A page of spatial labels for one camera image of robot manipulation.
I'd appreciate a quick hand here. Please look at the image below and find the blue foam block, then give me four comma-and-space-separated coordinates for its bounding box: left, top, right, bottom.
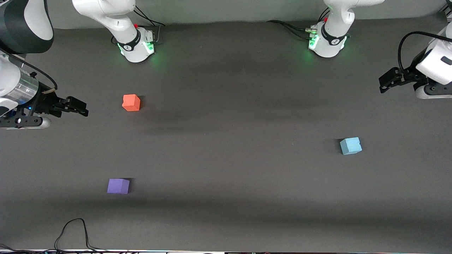
339, 137, 363, 156

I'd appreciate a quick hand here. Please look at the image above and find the orange foam block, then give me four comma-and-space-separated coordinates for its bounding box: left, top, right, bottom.
122, 94, 141, 112

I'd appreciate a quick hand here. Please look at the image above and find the purple foam block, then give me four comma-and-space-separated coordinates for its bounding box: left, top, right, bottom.
107, 178, 130, 195

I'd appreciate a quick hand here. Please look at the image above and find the dark grey table mat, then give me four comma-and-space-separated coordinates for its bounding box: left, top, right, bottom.
0, 16, 452, 253

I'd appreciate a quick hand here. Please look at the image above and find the black right arm base cable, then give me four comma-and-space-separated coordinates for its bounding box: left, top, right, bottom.
133, 5, 166, 46

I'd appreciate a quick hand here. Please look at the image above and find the black arm base cable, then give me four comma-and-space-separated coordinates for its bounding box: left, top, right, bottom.
266, 19, 315, 40
133, 5, 166, 46

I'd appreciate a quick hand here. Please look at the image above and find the black left arm base cable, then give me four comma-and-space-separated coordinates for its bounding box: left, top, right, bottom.
266, 19, 315, 40

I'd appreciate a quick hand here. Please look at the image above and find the thin black looped cable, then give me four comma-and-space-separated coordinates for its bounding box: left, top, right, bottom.
54, 218, 108, 253

